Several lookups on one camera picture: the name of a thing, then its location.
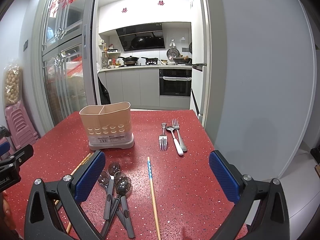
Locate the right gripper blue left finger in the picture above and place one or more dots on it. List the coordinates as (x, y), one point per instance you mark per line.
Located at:
(42, 220)

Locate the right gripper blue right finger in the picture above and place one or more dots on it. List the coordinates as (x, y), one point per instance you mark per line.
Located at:
(271, 220)

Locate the dark translucent plastic spoon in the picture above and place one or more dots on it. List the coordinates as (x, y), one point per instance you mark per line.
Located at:
(123, 187)

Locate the blue patterned wooden chopstick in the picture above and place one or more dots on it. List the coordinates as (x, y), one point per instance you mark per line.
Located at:
(153, 199)

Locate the pink plastic stool stack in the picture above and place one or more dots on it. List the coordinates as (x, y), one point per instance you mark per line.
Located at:
(20, 126)

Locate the bag of nuts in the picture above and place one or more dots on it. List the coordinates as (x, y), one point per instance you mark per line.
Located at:
(12, 84)

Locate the beige cutlery holder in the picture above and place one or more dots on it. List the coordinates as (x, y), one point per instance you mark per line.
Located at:
(108, 126)

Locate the glass sliding door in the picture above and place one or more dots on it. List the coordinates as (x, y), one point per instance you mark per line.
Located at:
(64, 71)

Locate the short steel fork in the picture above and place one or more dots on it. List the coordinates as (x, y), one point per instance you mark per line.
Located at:
(163, 139)

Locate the long steel fork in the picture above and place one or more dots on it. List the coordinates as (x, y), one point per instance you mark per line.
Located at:
(175, 124)

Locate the black wok on stove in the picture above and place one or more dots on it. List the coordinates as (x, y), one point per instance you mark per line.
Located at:
(129, 61)

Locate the black built-in oven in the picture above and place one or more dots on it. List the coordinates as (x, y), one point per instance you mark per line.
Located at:
(175, 82)

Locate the black range hood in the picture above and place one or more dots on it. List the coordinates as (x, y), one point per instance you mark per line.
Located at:
(141, 37)

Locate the white handled spoon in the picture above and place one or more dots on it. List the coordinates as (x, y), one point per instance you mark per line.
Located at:
(177, 145)

